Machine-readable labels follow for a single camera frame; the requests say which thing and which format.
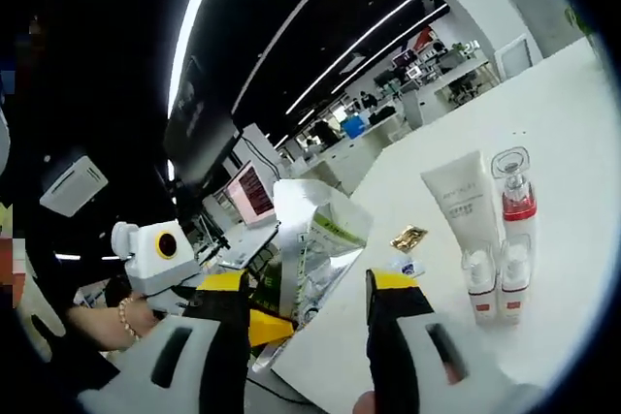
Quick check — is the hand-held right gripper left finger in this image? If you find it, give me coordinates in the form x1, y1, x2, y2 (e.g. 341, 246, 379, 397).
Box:
77, 271, 251, 414

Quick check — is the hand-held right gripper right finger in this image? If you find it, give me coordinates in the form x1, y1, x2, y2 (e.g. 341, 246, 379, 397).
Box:
364, 268, 549, 414

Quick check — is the small white blue skincare sachet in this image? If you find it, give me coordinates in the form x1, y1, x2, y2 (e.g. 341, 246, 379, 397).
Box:
392, 261, 428, 279

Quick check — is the dark green skincare sachet pack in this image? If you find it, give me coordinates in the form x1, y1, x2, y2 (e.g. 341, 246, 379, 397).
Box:
249, 178, 375, 374

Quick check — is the small clear skincare bottle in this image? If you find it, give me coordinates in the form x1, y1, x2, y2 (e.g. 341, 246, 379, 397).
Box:
460, 246, 501, 327
499, 234, 535, 327

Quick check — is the gold foil skincare sachet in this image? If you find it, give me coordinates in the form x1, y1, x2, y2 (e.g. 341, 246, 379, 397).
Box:
390, 224, 429, 251

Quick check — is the white skincare tube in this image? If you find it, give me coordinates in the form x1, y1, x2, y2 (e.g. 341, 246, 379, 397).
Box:
419, 150, 507, 289

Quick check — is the white skincare bottle red band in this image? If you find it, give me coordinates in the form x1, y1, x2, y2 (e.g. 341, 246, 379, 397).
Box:
490, 145, 535, 250

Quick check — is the person's left hand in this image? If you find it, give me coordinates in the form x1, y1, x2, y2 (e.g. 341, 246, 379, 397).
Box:
129, 295, 164, 337

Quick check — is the person's right hand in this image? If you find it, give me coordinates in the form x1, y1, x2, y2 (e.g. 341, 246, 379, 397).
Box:
351, 392, 378, 414

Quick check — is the ceiling air conditioner unit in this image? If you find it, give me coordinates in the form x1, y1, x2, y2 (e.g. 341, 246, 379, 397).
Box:
38, 155, 109, 217

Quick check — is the dark ceiling-mounted screen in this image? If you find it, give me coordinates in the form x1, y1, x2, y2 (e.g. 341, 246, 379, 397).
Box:
162, 54, 244, 192

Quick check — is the blue box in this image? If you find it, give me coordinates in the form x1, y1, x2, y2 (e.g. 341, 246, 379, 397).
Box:
343, 112, 370, 139

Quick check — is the white office chair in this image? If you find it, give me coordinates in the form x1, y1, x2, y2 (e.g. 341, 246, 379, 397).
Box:
494, 34, 530, 79

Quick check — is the potted green plant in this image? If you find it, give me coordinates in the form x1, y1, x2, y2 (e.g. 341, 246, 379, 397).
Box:
565, 6, 599, 49

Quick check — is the beaded bracelet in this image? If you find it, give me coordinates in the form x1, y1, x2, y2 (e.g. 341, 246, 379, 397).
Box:
118, 296, 142, 340

